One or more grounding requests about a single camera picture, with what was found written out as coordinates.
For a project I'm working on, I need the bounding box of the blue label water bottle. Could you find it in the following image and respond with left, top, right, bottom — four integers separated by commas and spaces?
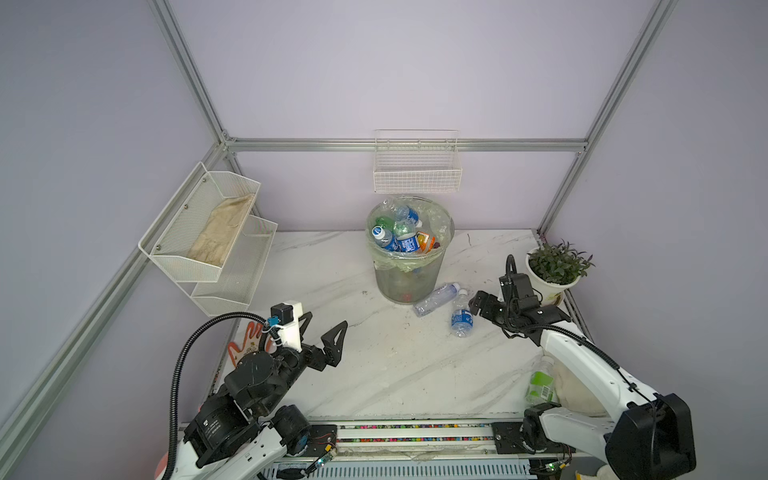
450, 289, 474, 338

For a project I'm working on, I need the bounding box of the clear bottle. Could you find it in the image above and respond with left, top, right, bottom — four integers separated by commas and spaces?
413, 283, 461, 318

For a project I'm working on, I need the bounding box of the orange label yellow cap bottle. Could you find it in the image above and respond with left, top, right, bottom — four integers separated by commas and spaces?
416, 231, 440, 253

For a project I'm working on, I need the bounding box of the pepsi bottle blue cap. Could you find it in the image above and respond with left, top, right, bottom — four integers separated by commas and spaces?
397, 232, 419, 253

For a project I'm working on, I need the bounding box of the green soda bottle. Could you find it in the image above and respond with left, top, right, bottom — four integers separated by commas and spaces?
375, 216, 417, 237

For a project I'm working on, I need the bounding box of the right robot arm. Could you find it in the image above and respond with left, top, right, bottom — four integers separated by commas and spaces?
469, 255, 697, 479

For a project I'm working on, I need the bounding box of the grey bin with green liner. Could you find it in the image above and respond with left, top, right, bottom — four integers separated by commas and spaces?
365, 195, 455, 304

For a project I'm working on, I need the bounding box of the orange work glove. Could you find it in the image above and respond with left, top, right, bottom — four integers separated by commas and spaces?
226, 319, 273, 367

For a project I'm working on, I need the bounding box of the potted green plant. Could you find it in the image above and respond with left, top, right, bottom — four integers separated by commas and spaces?
525, 240, 594, 306

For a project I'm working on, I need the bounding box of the lime label bottle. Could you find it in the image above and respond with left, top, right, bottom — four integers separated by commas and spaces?
525, 355, 557, 406

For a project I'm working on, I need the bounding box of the beige cloth in shelf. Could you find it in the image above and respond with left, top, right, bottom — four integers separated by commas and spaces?
187, 194, 256, 267

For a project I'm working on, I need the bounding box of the white two-tier mesh shelf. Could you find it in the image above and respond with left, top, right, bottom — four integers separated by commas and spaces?
138, 163, 277, 317

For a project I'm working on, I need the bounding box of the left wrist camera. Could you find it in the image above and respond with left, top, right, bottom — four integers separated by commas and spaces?
267, 301, 304, 352

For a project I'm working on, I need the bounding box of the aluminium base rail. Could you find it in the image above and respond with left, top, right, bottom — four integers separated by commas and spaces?
179, 413, 661, 480

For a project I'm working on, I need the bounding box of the white wire wall basket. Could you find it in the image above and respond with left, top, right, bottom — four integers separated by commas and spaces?
373, 129, 463, 195

